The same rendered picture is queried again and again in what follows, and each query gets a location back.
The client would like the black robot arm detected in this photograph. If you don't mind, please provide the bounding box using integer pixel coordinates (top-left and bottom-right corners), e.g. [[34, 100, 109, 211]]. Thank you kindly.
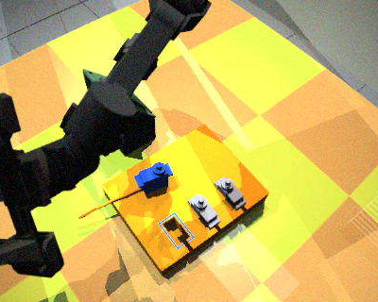
[[51, 0, 212, 185]]

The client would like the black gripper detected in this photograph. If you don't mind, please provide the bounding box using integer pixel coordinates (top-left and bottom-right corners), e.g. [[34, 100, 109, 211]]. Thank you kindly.
[[0, 92, 77, 278]]

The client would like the orange flat rectangular deck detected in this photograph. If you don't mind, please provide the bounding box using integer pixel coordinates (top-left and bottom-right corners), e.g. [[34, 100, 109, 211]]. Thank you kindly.
[[101, 124, 269, 276]]

